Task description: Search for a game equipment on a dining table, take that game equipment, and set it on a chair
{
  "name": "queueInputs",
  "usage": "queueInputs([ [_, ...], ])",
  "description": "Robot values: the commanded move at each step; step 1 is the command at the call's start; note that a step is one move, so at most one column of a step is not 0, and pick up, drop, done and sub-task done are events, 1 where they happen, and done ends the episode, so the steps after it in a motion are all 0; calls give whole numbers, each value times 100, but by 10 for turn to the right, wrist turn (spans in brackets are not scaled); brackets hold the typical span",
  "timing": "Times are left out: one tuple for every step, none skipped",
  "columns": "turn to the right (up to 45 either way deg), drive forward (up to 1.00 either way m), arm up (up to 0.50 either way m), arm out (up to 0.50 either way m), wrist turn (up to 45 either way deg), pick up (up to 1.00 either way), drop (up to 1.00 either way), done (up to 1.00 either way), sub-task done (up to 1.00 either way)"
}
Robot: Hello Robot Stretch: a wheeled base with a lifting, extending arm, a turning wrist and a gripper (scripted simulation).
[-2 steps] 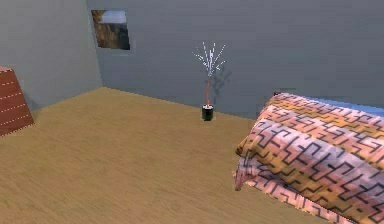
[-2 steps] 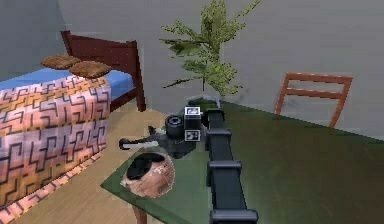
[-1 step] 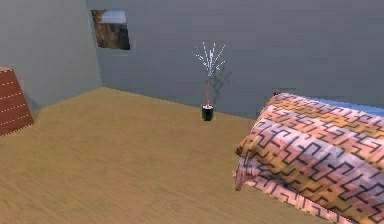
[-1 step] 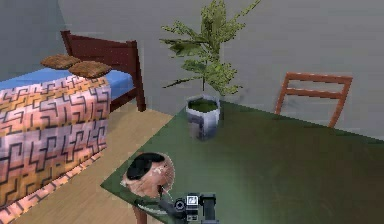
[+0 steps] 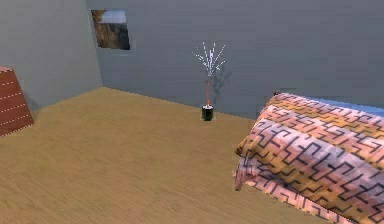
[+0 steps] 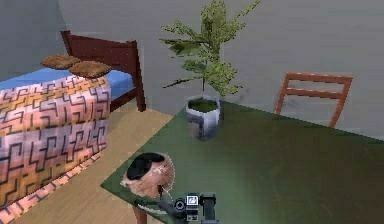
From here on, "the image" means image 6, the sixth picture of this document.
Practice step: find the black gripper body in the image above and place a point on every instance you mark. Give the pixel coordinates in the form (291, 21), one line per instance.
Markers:
(179, 206)

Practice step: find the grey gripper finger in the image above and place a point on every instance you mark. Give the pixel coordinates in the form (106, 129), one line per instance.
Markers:
(148, 201)
(151, 210)

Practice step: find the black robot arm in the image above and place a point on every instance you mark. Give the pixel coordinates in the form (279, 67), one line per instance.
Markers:
(208, 208)

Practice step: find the green dining table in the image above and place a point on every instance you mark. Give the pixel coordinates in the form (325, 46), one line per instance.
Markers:
(266, 166)

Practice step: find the brown wooden chair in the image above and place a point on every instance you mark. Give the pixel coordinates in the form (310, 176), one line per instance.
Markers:
(313, 78)

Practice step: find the green house plant grey pot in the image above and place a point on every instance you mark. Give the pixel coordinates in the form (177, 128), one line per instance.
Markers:
(203, 115)

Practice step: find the orange patterned bed blanket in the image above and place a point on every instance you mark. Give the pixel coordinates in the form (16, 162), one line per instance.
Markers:
(53, 133)

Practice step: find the brown pillow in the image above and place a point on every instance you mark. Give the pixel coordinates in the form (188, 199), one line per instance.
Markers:
(60, 62)
(89, 69)

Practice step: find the dark red wooden bed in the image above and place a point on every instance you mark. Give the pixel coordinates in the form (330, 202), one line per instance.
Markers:
(110, 53)

